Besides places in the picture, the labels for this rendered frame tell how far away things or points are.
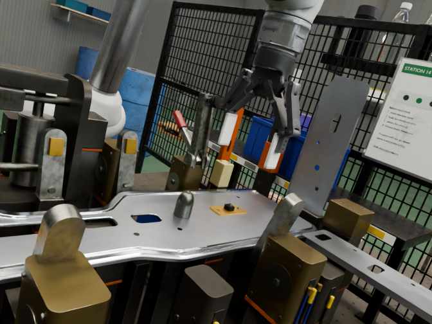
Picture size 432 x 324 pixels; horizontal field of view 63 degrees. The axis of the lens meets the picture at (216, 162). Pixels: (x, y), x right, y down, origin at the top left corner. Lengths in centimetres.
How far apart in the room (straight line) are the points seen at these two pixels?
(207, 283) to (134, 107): 390
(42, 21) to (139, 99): 497
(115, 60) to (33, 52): 776
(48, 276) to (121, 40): 92
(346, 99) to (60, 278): 74
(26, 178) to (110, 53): 60
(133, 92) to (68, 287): 401
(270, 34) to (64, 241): 49
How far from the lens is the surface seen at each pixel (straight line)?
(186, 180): 83
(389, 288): 72
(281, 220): 58
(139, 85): 431
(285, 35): 67
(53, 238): 38
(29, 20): 885
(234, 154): 119
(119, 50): 121
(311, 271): 57
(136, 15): 119
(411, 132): 115
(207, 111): 83
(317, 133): 94
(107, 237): 55
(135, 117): 436
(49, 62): 912
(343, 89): 93
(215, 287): 52
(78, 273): 39
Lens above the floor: 127
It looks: 14 degrees down
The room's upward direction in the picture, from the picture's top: 16 degrees clockwise
